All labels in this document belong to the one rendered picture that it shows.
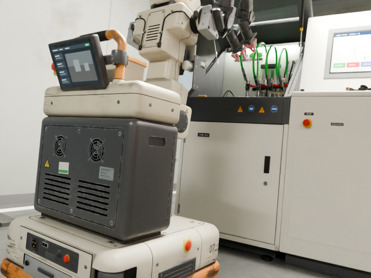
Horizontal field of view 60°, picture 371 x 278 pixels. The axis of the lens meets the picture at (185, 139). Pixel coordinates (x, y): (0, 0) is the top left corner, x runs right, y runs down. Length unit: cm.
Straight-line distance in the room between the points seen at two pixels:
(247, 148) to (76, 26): 224
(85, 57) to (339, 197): 141
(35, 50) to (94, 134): 217
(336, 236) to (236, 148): 72
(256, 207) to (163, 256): 93
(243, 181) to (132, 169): 107
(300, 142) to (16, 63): 237
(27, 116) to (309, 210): 241
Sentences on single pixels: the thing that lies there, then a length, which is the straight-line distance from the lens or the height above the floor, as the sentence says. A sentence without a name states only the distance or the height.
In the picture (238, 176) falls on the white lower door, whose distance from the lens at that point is 198.
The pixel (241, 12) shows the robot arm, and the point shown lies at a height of 137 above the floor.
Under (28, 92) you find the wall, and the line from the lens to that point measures 317.
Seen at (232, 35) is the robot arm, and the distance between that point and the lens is 212.
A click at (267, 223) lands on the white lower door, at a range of 196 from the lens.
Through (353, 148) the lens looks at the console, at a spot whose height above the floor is 68.
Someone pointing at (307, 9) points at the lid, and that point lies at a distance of 244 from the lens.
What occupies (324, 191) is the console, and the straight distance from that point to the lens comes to 188.
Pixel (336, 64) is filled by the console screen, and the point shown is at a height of 119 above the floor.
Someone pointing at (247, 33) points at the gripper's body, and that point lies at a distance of 196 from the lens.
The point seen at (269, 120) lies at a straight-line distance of 194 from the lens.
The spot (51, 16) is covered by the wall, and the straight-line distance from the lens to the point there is 340.
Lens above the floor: 61
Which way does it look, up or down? 2 degrees up
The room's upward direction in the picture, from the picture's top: 5 degrees clockwise
